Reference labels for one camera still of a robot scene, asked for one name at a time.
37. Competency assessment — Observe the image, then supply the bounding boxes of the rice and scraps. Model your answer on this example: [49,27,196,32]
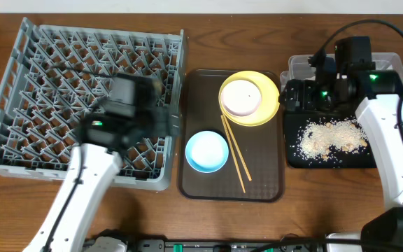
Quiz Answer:
[289,118,369,164]

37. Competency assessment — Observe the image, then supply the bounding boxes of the white pinkish bowl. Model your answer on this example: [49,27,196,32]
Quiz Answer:
[220,80,262,117]

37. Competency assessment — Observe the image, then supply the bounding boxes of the light blue bowl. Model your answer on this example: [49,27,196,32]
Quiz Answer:
[185,131,229,174]

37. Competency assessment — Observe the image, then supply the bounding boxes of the patterned wooden chopstick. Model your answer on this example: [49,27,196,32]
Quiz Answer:
[220,115,246,193]

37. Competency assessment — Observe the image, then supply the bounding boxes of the plain wooden chopstick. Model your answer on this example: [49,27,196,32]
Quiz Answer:
[222,114,252,181]

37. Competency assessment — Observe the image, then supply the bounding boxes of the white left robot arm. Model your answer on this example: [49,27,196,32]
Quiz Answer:
[26,73,178,251]

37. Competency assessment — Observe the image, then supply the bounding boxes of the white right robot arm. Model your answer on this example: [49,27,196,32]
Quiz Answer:
[279,36,403,251]

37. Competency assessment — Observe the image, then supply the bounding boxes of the clear plastic waste bin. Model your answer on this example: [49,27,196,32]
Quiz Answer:
[280,52,403,106]

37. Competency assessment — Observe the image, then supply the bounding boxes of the black waste tray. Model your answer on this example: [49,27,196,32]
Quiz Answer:
[283,112,376,169]

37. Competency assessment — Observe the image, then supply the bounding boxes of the grey plastic dishwasher rack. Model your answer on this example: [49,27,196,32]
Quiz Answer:
[0,19,187,181]

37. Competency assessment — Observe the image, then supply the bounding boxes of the yellow round plate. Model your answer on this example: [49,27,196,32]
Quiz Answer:
[218,71,279,127]

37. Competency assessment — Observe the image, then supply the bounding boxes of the dark brown serving tray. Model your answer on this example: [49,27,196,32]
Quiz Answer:
[178,69,285,202]

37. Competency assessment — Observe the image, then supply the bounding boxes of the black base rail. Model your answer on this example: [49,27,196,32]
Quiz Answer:
[82,229,328,252]

